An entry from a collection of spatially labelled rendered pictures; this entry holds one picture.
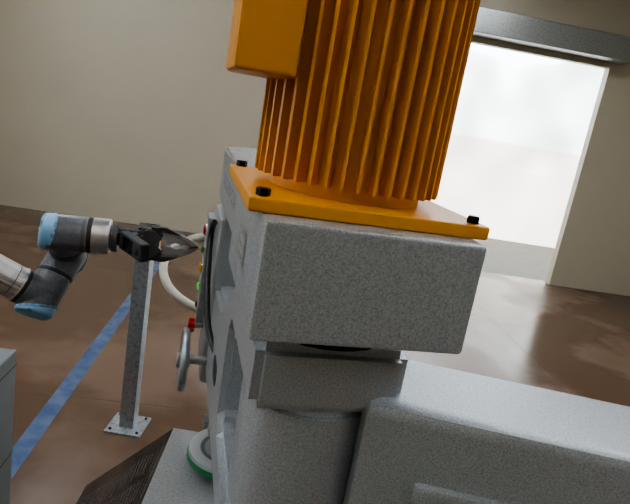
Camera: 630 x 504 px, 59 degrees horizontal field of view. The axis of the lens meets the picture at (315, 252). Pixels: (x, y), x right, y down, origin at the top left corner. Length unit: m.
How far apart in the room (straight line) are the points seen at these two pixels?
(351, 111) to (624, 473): 0.54
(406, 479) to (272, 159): 0.44
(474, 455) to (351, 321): 0.26
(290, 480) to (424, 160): 0.44
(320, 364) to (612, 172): 8.51
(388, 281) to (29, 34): 7.83
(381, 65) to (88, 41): 7.50
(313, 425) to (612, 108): 8.43
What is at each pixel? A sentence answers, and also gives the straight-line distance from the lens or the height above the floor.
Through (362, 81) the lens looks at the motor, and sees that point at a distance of 0.62.
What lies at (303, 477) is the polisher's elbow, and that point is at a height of 1.39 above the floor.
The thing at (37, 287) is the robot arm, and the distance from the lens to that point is 1.54.
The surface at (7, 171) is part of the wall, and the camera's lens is 8.47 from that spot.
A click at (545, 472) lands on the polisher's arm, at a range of 0.79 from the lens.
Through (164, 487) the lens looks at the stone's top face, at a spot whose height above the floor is 0.87.
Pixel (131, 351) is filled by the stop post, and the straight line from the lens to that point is 3.21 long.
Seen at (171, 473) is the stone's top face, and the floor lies 0.87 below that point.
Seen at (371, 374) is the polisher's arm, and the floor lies 1.55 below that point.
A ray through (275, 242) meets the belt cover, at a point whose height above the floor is 1.72.
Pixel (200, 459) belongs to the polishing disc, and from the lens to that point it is 1.61.
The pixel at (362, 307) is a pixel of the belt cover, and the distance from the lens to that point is 0.61.
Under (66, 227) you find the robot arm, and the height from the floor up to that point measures 1.49.
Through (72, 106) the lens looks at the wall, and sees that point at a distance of 8.09.
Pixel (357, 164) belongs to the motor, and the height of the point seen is 1.81.
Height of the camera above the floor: 1.85
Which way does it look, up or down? 14 degrees down
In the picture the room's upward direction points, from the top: 10 degrees clockwise
